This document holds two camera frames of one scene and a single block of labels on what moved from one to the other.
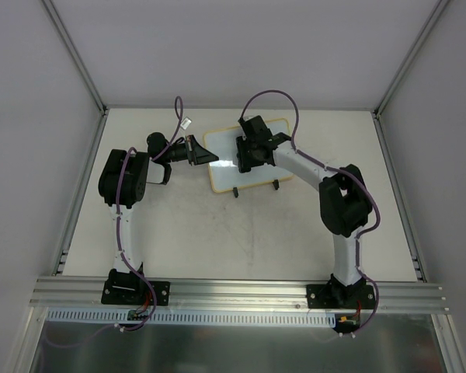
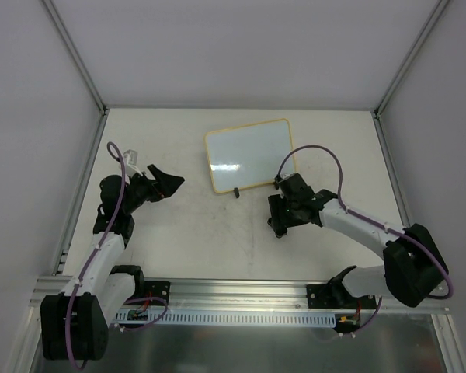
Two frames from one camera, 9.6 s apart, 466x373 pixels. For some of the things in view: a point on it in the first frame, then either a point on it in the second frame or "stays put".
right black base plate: x=340 y=296 stays put
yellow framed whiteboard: x=224 y=174 stays put
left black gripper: x=191 y=150 to x=152 y=186
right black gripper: x=241 y=154 to x=279 y=212
